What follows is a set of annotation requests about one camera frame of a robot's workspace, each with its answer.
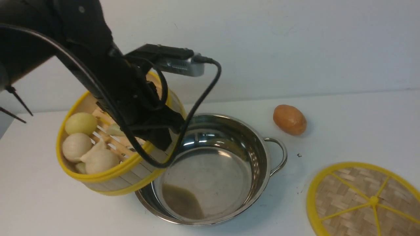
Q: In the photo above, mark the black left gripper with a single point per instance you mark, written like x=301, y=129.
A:
x=137, y=104

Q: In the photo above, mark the yellow-rimmed bamboo steamer basket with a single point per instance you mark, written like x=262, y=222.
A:
x=132, y=174

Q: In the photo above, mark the yellow woven bamboo steamer lid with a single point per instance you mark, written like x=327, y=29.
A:
x=361, y=199

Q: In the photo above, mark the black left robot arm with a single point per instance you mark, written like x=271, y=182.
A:
x=75, y=31

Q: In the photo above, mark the stainless steel pot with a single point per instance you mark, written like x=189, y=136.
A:
x=221, y=169

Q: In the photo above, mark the green dumpling at top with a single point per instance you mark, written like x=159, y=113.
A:
x=114, y=130

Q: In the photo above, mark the green round bun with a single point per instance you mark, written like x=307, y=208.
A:
x=81, y=122

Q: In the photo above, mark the white dumpling near buns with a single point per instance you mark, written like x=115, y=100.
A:
x=101, y=145

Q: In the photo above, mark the white round bun front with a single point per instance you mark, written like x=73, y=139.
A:
x=100, y=160

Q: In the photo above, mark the white round bun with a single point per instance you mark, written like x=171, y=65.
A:
x=100, y=160
x=75, y=146

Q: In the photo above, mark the small green dumpling at rim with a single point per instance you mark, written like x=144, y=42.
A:
x=81, y=168

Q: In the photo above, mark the brown potato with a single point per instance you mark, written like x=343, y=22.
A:
x=290, y=120

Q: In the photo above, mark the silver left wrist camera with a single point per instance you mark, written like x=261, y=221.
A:
x=167, y=59

